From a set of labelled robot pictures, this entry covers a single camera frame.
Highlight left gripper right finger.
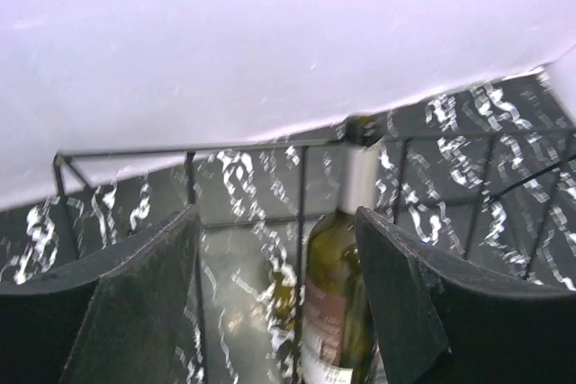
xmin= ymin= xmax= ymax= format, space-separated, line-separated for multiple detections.
xmin=355 ymin=208 xmax=575 ymax=383

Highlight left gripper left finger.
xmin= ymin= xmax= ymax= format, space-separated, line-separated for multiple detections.
xmin=1 ymin=206 xmax=201 ymax=384

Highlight dark green wine bottle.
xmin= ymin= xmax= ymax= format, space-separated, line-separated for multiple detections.
xmin=301 ymin=115 xmax=383 ymax=384

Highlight black wire wine rack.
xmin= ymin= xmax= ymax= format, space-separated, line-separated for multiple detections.
xmin=54 ymin=128 xmax=575 ymax=383

